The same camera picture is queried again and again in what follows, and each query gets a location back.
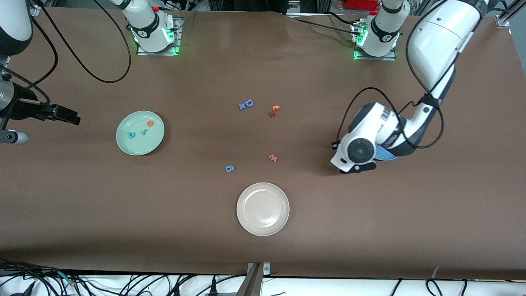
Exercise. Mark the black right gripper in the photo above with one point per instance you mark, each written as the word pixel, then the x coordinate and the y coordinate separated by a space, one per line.
pixel 23 110

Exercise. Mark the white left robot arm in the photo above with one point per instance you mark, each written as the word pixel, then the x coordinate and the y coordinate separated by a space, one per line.
pixel 435 37

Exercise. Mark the blue plate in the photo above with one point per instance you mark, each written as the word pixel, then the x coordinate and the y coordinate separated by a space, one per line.
pixel 386 155

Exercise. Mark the pink foam letter w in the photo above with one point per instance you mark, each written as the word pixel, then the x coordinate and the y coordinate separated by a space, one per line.
pixel 273 158

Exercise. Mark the mint green plate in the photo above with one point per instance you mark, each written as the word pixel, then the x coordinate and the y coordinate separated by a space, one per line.
pixel 140 144

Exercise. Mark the beige plate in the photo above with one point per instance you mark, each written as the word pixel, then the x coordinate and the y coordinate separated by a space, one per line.
pixel 263 209

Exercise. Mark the blue foam letter D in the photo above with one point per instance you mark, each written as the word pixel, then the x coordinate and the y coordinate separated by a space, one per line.
pixel 249 102

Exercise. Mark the brown table cover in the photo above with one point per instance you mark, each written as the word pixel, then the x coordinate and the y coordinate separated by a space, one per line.
pixel 82 205

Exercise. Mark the red box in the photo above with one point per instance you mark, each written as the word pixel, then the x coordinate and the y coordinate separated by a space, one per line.
pixel 361 4

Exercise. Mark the white tape tag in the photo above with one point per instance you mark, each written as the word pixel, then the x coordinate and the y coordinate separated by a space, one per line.
pixel 435 271

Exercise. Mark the black power plug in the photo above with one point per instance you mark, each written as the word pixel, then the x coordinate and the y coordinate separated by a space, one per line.
pixel 213 285

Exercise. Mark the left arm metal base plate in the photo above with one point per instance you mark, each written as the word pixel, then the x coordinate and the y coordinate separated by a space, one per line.
pixel 390 58

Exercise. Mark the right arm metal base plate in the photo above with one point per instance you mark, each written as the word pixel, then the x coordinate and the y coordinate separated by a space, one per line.
pixel 177 28

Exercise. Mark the metal table edge bracket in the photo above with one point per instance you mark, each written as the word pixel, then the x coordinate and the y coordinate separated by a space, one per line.
pixel 254 283

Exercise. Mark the aluminium frame profile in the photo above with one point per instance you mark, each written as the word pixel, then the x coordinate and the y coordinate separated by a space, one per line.
pixel 504 19

